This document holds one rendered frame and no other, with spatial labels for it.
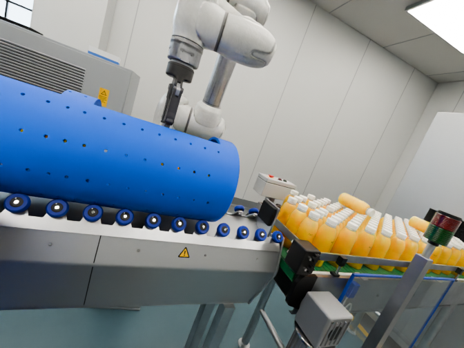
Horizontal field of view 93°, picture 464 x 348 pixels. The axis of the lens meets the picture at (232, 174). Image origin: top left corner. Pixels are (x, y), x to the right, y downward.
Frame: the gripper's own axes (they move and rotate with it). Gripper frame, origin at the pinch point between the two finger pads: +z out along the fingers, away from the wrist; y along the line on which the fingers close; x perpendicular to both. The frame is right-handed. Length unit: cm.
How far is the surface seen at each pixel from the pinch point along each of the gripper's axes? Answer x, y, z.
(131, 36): -37, -287, -72
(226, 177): 18.3, 13.8, 5.2
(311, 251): 50, 24, 20
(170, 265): 9.8, 14.6, 35.0
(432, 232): 82, 36, 2
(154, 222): 2.5, 11.8, 23.2
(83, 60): -57, -162, -18
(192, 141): 7.0, 8.7, -1.4
